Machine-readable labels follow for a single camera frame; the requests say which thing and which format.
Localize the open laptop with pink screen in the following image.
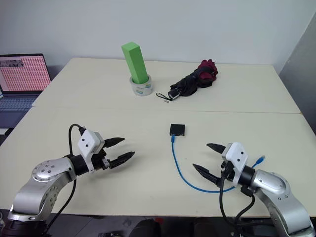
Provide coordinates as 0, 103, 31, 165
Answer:
0, 53, 52, 129

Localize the dark rounded shape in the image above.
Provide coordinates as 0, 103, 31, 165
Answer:
130, 218, 161, 237

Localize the black and maroon folded umbrella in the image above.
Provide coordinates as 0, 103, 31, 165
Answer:
156, 59, 219, 103

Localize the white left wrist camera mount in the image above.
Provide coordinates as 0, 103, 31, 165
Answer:
78, 129, 105, 174

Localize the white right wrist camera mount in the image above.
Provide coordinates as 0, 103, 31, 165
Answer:
221, 142, 249, 187

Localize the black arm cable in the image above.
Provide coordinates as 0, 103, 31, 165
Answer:
218, 172, 256, 226
45, 123, 86, 230

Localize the blue Ethernet cable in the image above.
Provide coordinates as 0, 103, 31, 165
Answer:
170, 134, 266, 194

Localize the green rectangular block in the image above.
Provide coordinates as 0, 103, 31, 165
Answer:
120, 41, 150, 84

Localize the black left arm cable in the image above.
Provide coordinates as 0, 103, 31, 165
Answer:
45, 123, 86, 230

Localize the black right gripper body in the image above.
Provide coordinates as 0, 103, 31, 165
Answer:
219, 159, 235, 185

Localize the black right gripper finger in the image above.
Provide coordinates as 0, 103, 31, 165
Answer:
206, 143, 227, 157
192, 163, 223, 188

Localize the small black adapter box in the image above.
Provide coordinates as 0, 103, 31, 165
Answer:
169, 123, 187, 138

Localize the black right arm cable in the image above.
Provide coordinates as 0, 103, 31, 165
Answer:
218, 172, 256, 226

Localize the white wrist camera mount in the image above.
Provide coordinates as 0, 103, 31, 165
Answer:
221, 142, 249, 187
78, 129, 105, 174

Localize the clear tape roll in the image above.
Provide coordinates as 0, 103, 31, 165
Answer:
129, 74, 153, 97

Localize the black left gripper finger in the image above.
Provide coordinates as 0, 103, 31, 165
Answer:
108, 151, 136, 170
103, 137, 125, 149

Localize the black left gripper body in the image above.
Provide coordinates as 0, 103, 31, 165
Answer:
91, 147, 111, 172

